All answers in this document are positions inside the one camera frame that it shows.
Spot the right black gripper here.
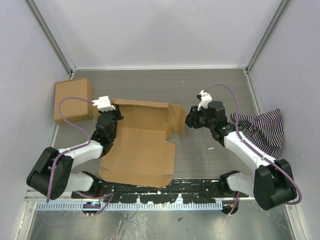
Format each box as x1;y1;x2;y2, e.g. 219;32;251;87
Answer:
183;104;215;130

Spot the brown cardboard box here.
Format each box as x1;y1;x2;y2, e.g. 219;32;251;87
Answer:
98;98;188;188
53;78;93;125

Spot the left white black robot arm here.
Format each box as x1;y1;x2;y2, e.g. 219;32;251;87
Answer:
26;104;124;200

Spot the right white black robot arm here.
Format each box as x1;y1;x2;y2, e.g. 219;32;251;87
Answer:
185;101;299;211

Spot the folded brown cardboard box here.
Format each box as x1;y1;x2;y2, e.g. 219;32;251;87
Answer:
53;78;93;125

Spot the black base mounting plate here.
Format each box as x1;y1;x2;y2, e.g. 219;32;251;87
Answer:
71;178;237;204

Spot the purple striped cloth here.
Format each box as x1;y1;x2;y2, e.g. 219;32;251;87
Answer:
231;108;285;159

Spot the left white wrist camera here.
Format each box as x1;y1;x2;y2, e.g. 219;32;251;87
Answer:
92;95;116;112

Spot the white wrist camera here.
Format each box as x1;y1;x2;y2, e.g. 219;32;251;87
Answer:
92;95;116;112
197;90;212;111

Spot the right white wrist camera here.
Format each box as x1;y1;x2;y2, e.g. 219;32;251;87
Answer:
197;90;212;111

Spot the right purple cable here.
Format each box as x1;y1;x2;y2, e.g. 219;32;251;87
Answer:
203;83;303;216

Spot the purple cable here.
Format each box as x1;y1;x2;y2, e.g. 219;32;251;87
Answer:
203;83;303;216
46;96;116;217

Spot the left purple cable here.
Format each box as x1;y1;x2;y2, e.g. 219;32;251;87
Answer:
46;96;116;217

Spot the slotted grey cable duct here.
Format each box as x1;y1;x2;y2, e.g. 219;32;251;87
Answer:
35;200;223;211

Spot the aluminium front rail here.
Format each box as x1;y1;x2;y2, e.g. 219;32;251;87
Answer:
24;178;298;201

